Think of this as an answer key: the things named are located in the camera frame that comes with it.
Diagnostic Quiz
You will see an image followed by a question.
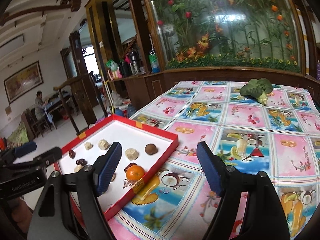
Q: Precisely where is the orange tangerine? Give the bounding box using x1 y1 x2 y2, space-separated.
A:
126 165 145 181

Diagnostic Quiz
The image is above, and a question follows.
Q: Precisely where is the dark red jujube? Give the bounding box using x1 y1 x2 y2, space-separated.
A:
76 158 87 166
68 149 75 159

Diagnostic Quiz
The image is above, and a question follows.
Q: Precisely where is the seated person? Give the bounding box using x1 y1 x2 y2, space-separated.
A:
34 91 48 120

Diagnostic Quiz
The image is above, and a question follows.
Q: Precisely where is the framed landscape painting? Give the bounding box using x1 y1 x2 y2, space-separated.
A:
4 61 43 104

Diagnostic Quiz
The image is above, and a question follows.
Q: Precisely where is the dark wooden chair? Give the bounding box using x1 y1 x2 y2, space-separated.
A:
53 72 108 135

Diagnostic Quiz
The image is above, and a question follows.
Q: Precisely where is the colourful fruit print tablecloth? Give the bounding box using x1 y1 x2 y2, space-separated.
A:
109 81 319 239

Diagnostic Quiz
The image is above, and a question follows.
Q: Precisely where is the red white gift box lid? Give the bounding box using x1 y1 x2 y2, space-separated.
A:
54 115 178 220

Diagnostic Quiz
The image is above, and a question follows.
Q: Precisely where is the brown kiwi fruit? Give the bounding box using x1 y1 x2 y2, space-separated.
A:
144 144 158 155

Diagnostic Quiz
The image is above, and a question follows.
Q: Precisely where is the black thermos flask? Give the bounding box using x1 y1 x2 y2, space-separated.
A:
130 50 140 75

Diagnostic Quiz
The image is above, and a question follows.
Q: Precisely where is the green leafy cauliflower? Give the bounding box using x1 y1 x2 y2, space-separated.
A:
240 77 273 106

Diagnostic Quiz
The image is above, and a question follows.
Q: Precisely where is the green water bottle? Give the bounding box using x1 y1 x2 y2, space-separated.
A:
149 48 161 73

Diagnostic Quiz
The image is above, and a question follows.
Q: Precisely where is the artificial flower glass display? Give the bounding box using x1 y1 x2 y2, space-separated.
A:
149 0 301 73

